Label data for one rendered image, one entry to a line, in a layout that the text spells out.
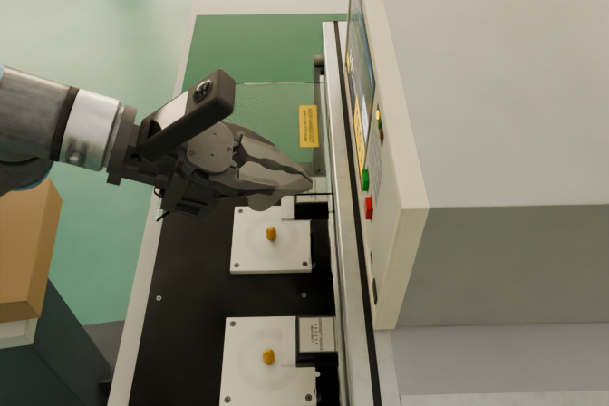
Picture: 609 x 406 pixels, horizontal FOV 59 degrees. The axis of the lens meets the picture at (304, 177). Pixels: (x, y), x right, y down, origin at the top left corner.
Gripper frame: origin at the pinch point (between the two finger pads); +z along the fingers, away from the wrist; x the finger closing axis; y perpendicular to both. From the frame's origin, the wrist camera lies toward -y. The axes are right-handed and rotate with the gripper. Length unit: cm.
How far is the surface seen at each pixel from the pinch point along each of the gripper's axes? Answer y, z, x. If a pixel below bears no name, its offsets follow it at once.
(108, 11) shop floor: 151, -44, -229
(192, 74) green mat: 51, -7, -75
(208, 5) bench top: 51, -6, -109
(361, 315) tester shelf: 4.3, 8.2, 12.9
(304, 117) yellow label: 10.8, 5.7, -23.3
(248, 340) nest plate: 40.8, 8.7, 0.2
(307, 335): 28.6, 13.7, 3.8
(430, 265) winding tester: -8.6, 7.6, 14.4
